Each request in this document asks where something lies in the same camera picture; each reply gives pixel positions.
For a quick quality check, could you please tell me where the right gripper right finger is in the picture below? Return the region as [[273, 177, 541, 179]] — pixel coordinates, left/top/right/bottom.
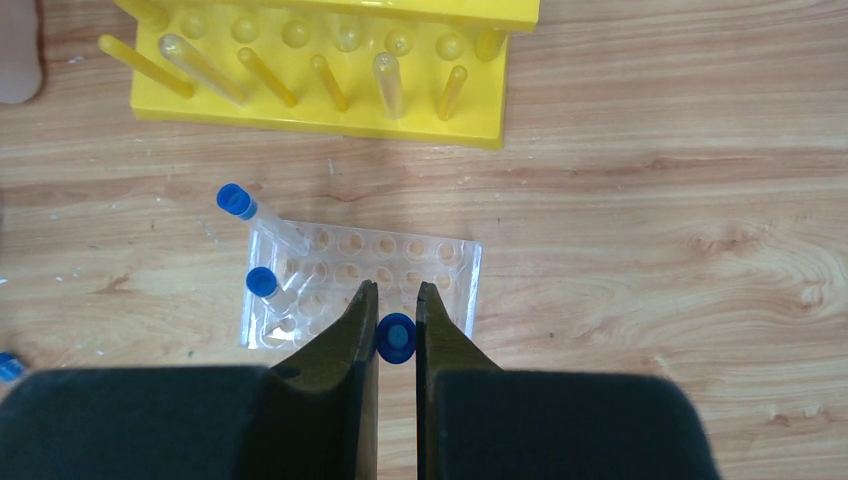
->
[[416, 282, 719, 479]]

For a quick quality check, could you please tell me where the blue capped tube long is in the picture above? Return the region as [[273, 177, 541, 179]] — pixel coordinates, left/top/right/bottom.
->
[[216, 183, 309, 255]]

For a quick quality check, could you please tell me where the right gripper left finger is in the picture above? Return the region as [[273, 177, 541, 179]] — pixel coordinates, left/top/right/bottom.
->
[[1, 281, 378, 479]]

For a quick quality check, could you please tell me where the clear glass test tube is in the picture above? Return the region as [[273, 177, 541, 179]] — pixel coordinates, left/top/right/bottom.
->
[[158, 34, 248, 107]]

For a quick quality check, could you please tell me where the clear plastic well plate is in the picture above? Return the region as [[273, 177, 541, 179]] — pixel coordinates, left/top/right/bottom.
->
[[240, 220, 483, 352]]

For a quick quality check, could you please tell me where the pink plastic bin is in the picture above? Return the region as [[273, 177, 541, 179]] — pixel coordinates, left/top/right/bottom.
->
[[1, 0, 43, 105]]

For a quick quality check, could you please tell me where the blue capped tube front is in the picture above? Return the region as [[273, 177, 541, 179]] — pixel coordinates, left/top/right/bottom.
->
[[0, 351, 28, 386]]

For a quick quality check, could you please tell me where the yellow test tube rack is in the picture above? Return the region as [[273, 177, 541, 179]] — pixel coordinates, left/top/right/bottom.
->
[[98, 0, 540, 149]]

